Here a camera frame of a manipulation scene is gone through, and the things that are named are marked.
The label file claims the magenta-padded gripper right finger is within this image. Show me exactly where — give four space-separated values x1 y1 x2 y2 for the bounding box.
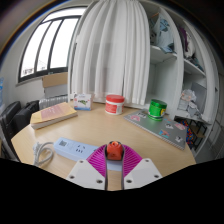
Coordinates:
121 144 164 191

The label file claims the light blue power strip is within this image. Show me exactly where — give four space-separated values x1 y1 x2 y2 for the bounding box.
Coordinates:
53 136 124 172

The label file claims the black chair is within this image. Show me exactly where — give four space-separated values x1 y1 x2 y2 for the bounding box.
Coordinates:
0 99 40 161

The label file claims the white curtain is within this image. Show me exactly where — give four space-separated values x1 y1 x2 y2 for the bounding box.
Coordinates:
70 0 152 106

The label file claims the yellow and pink book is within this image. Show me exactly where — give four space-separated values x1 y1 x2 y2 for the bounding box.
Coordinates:
29 101 79 130

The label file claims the colourful patterned bag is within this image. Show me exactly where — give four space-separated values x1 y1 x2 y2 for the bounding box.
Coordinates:
181 119 196 146

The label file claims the white jar with red lid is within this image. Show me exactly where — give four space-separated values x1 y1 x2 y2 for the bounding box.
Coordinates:
104 94 126 116

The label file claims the white radiator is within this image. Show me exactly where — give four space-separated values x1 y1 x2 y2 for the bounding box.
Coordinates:
38 94 69 111

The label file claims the orange charger block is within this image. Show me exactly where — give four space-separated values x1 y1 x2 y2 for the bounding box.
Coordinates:
105 140 125 162

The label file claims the dark-framed window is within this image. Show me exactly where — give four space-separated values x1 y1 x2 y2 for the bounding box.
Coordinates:
17 6 88 84

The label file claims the small white printed box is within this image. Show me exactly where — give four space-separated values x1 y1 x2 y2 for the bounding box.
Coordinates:
73 92 93 111

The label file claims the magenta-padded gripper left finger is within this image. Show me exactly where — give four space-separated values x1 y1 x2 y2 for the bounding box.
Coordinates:
65 143 109 191

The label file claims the white power cable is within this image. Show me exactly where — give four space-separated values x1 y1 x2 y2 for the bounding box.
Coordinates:
32 141 55 168

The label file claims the dark-framed wooden chair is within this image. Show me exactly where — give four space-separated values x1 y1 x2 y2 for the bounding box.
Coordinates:
189 118 210 145

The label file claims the grey laptop with stickers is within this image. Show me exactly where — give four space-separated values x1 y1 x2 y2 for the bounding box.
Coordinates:
123 109 189 151

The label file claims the white shelf unit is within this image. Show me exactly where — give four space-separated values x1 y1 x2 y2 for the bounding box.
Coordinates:
139 0 218 158

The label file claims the cardboard box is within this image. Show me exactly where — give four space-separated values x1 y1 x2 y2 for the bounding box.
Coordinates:
41 71 69 99

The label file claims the green round can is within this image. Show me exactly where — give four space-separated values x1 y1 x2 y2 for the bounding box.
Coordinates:
147 98 168 122

